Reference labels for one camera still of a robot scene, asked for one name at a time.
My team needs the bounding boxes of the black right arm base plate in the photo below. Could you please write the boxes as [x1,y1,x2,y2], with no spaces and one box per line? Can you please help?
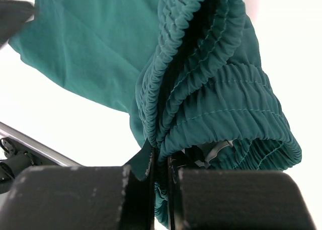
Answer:
[1,137,37,194]

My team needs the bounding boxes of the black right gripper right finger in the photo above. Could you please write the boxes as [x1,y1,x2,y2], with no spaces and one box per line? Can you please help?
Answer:
[168,157,315,229]

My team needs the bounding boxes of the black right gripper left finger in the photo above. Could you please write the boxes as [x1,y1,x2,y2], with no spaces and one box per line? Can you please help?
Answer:
[1,149,154,229]

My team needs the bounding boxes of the aluminium mounting rail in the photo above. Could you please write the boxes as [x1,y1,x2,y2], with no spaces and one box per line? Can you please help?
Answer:
[1,122,82,167]

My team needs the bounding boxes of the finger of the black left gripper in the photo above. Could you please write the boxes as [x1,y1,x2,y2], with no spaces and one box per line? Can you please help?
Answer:
[1,0,35,48]

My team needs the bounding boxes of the teal green shorts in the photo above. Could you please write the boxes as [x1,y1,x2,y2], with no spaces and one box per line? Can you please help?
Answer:
[9,0,302,226]

